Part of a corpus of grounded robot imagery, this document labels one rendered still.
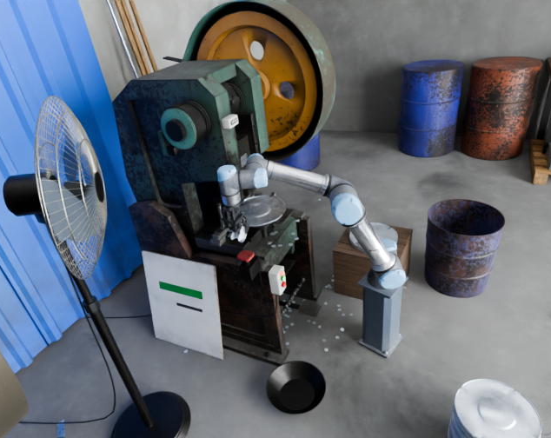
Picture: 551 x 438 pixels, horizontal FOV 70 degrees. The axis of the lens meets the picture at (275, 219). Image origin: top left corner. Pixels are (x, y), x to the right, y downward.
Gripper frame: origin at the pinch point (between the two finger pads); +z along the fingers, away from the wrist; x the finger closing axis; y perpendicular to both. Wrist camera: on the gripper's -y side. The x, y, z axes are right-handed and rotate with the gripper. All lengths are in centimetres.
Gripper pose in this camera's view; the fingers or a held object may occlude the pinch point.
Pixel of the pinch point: (242, 238)
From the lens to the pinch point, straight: 174.3
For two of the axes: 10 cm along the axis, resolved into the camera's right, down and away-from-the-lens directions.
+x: 8.9, 1.5, -4.2
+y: -4.4, 5.1, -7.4
